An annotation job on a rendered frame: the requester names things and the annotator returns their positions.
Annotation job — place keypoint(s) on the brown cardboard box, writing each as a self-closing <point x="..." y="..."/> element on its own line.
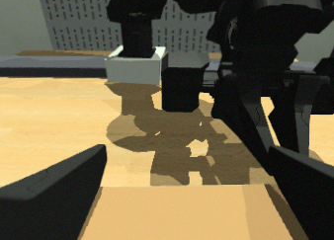
<point x="221" y="212"/>

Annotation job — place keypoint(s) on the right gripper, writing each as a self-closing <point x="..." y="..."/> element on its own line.
<point x="183" y="78"/>

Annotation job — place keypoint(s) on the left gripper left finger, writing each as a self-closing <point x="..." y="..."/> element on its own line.
<point x="53" y="203"/>

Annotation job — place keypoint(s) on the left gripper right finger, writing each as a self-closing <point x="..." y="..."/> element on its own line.
<point x="308" y="187"/>

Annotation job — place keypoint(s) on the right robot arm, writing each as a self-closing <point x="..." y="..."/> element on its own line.
<point x="260" y="23"/>

